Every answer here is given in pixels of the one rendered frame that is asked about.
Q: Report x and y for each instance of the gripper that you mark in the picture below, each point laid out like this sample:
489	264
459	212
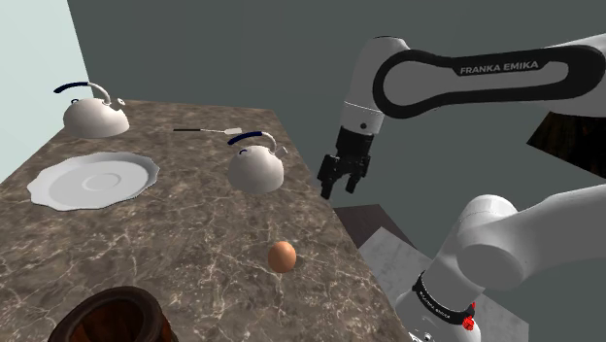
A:
352	144

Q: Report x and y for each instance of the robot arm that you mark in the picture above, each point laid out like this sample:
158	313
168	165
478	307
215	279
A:
521	232

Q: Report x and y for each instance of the brown egg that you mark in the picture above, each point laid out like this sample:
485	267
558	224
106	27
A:
282	256

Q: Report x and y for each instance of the dark brown wooden panel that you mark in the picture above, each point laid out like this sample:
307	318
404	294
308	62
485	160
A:
575	142

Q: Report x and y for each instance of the white wavy-edged plate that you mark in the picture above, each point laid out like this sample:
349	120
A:
94	180

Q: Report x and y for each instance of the dark brown wooden pot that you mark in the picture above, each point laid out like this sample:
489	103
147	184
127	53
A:
113	317

